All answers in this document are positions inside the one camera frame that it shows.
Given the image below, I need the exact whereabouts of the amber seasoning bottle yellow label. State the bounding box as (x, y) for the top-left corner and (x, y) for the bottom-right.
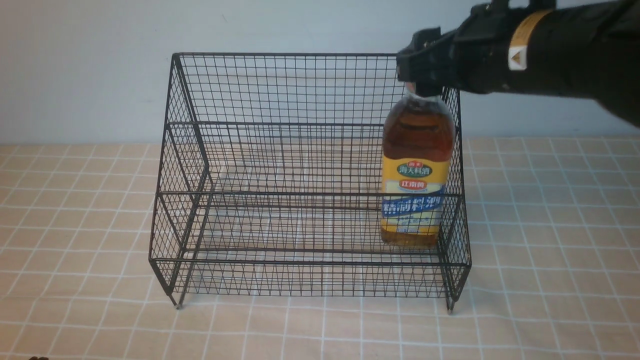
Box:
(380, 82), (457, 249)

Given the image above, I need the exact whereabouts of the orange grid tablecloth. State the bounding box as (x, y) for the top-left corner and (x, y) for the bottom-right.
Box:
(0, 137), (639, 360)

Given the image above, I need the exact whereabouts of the black wire mesh shelf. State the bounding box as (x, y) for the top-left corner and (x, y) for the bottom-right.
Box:
(149, 52), (472, 313)

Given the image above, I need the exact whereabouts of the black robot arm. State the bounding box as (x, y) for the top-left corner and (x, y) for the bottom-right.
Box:
(396, 0), (640, 128)

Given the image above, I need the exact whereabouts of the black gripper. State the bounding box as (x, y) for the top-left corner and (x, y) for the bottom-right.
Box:
(397, 0), (523, 98)

